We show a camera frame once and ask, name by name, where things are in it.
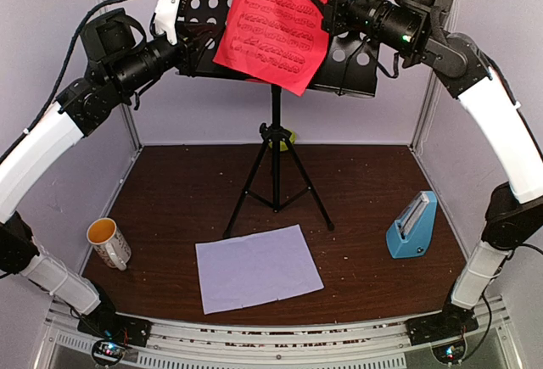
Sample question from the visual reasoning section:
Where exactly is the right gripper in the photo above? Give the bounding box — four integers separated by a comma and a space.
305, 0, 427, 56

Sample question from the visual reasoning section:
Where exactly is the red sheet music paper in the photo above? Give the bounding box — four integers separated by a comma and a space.
213, 0, 329, 96

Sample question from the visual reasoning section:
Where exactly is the lavender paper sheet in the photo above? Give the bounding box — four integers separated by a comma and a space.
195, 225, 324, 315

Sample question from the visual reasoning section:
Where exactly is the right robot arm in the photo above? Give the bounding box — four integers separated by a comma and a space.
311, 0, 542, 337

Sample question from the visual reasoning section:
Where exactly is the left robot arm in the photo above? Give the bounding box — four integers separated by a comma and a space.
1, 8, 222, 338

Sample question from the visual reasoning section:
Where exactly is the patterned white mug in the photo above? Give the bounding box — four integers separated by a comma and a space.
87, 217, 132, 271

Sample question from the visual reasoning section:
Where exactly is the blue metronome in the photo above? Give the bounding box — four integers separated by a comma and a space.
386, 191, 438, 259

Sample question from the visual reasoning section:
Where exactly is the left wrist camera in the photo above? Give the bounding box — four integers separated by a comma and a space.
149, 0, 188, 46

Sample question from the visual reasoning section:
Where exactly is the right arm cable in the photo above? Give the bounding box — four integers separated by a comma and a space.
381, 37, 543, 154

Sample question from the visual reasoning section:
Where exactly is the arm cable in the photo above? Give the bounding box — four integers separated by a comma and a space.
20, 0, 189, 132
381, 37, 543, 154

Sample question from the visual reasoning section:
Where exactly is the left aluminium frame post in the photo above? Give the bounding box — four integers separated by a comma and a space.
87, 0, 143, 152

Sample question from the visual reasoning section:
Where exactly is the aluminium frame post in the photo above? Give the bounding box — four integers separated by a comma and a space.
87, 0, 143, 152
411, 0, 458, 156

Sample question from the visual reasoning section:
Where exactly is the right aluminium frame post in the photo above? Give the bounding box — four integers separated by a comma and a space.
411, 0, 458, 156

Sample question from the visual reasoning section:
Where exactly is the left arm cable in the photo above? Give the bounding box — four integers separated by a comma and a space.
20, 0, 189, 132

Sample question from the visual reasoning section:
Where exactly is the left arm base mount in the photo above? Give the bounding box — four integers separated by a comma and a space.
77, 316, 152, 367

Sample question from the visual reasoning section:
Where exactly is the front aluminium rail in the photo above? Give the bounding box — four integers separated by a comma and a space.
31, 297, 525, 368

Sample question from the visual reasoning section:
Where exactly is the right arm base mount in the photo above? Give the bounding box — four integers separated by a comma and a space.
406, 306, 479, 365

